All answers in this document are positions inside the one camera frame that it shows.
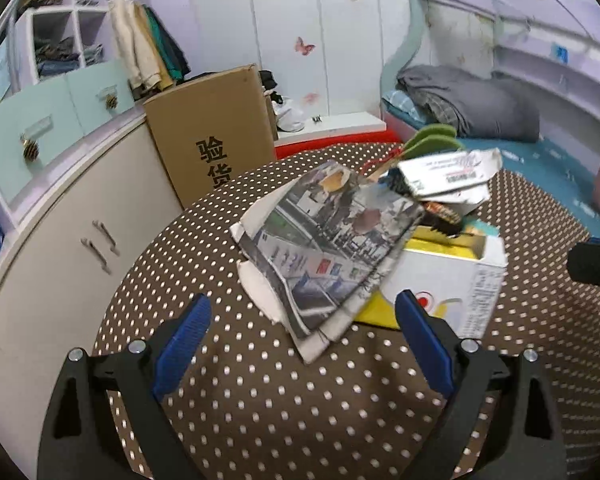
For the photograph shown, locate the white and yellow carton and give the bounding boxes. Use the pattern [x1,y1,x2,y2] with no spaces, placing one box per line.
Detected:
[352,220,509,340]

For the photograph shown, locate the mint green bunk bed frame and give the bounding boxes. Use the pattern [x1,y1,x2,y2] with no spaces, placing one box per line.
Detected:
[380,0,600,213]

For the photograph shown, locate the tall brown cardboard box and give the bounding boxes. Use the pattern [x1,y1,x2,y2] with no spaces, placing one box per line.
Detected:
[143,64,278,208]

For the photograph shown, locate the hanging dark garment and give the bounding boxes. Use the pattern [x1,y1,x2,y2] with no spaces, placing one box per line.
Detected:
[155,10,192,81]

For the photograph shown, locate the hanging tan garment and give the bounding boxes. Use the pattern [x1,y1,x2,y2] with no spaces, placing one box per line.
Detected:
[135,5,174,89]

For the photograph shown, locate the folded blue patterned clothes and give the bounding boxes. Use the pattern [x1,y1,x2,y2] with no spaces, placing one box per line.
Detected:
[34,37,82,79]

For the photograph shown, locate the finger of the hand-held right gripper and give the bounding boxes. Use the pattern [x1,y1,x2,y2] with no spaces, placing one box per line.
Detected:
[567,237,600,291]

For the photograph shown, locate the white cubby shelf unit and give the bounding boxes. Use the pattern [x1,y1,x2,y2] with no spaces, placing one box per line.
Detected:
[0,0,146,111]

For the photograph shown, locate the grey blanket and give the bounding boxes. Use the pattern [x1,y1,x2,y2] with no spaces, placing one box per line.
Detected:
[396,65,541,143]

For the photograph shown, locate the teal paper packet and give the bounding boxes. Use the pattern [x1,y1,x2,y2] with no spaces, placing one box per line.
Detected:
[462,217,501,239]

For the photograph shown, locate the narrow mint green drawer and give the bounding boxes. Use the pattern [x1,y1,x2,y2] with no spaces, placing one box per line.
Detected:
[67,57,136,136]

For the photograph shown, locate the wide mint green drawer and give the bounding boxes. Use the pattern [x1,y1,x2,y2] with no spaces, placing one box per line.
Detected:
[0,85,86,206]

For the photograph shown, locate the dark snack wrapper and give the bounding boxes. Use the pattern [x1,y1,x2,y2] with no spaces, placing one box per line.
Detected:
[422,201,463,236]

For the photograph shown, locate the brown polka dot tablecloth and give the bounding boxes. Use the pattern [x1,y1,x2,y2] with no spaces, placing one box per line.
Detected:
[92,141,600,480]

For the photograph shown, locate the hanging green garment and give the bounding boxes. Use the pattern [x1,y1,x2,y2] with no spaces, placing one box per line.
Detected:
[145,6,182,81]

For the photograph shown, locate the red step with white top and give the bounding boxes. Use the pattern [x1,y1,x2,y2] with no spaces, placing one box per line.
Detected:
[275,112,403,161]

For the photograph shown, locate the beige curved cabinet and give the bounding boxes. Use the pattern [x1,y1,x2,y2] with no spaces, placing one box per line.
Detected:
[0,110,186,461]

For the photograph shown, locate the blue patterned bed sheet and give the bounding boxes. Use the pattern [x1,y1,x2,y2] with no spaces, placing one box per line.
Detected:
[382,90,600,241]

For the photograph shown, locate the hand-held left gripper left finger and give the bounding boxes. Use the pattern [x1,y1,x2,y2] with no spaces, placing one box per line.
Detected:
[36,294,212,480]

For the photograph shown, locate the torn printed newspaper cardboard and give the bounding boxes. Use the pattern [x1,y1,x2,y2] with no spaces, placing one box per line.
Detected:
[230,160,426,365]

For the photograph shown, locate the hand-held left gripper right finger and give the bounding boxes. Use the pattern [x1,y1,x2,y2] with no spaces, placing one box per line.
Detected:
[395,289,567,480]

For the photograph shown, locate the white paper packaging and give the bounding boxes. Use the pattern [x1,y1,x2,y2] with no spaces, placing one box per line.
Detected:
[397,147,503,206]

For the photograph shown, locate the hanging cream garment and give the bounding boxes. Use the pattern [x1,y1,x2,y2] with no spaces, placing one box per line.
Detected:
[109,0,163,93]

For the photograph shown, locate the black clothes pile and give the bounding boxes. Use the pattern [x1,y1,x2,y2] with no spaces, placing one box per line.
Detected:
[257,70,281,107]

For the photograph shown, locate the white wardrobe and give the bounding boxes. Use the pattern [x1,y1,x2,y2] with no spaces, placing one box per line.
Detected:
[187,0,416,117]

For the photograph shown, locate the tan and red paper packet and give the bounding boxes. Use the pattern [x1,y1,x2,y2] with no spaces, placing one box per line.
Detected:
[362,155,401,182]

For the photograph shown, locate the metal cabinet handle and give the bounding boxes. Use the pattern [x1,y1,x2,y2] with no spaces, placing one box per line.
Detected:
[81,238,112,275]
[92,220,121,256]

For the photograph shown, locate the white plastic bag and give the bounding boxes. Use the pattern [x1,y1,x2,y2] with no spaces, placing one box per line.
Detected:
[275,97,306,134]

